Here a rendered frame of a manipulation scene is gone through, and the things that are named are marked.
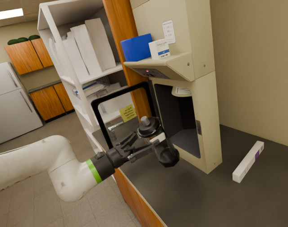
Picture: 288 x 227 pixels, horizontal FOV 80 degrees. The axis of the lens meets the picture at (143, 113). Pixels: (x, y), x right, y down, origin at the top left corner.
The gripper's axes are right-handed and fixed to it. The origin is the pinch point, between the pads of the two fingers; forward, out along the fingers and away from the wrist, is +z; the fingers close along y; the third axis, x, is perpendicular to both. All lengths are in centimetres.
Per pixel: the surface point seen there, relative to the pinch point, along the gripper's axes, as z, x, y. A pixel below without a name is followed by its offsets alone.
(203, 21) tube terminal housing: 25.1, -36.2, -11.0
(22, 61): -42, -50, 512
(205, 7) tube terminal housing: 26.9, -39.9, -11.0
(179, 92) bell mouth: 19.6, -10.8, 1.2
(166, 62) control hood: 6.6, -28.2, -10.6
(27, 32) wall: 2, -114, 546
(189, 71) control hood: 15.3, -22.1, -11.0
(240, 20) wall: 61, -31, -3
